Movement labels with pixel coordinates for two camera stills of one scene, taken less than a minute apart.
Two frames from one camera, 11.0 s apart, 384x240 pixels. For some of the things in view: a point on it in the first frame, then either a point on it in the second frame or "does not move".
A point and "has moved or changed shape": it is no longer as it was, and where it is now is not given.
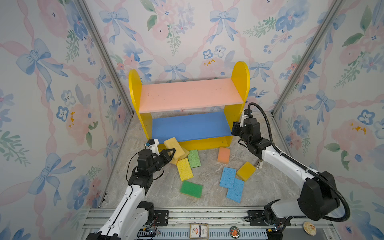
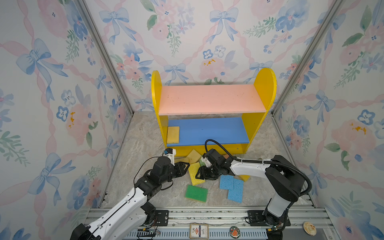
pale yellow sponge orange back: [180, 153] to [193, 156]
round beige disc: [310, 228] does not move
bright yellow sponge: [184, 169] has moved or changed shape
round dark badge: [234, 232] does not move
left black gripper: [164, 156] to [179, 169]
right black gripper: [236, 127] to [202, 174]
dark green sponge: [191, 189] has moved or changed shape
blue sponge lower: [235, 193] does not move
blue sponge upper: [227, 177] does not move
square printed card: [199, 231] does not move
